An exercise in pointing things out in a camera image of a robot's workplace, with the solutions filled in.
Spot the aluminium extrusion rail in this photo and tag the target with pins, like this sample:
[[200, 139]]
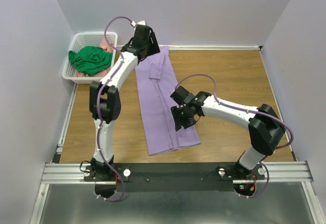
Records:
[[288, 171]]

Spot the pink t shirt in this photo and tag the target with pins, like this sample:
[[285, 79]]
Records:
[[107, 44]]

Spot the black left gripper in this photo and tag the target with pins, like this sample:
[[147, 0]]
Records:
[[154, 48]]

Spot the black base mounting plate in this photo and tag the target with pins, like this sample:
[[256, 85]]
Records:
[[171, 177]]

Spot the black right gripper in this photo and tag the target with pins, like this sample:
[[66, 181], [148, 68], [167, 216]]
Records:
[[178, 121]]

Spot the purple t shirt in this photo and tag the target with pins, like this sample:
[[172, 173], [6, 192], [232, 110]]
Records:
[[156, 81]]

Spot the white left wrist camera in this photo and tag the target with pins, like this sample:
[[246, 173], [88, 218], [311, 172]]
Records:
[[134, 24]]

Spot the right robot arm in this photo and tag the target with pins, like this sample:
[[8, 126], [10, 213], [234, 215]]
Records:
[[264, 127]]

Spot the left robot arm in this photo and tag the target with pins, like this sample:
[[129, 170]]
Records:
[[105, 103]]

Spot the green t shirt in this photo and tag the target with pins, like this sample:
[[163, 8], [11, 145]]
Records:
[[89, 59]]

